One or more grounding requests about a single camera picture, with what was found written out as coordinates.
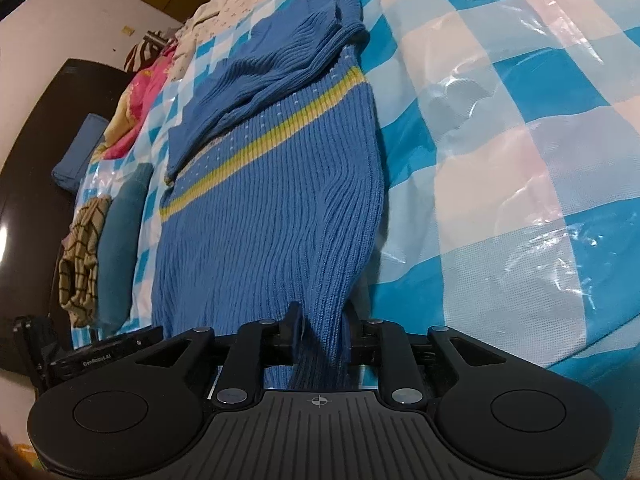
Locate teal cloth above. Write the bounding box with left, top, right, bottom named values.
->
left=95, top=162, right=154, bottom=337

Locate dark wooden headboard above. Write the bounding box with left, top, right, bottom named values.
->
left=0, top=58, right=129, bottom=377

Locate brown plaid cloth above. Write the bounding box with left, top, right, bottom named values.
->
left=57, top=195, right=114, bottom=329

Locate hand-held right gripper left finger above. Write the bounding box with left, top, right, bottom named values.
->
left=134, top=301, right=307, bottom=407

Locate blue white checked plastic sheet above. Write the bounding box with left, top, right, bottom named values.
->
left=75, top=0, right=640, bottom=397

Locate zebra print cloth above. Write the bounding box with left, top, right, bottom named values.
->
left=124, top=30, right=177, bottom=74

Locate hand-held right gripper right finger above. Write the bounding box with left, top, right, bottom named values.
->
left=345, top=307, right=508, bottom=406

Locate pink floral blanket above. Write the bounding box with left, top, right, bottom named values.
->
left=92, top=42, right=181, bottom=162

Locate blue pillow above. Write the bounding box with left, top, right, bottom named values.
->
left=51, top=112, right=109, bottom=194

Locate blue knit sweater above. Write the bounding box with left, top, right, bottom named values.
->
left=152, top=0, right=388, bottom=392

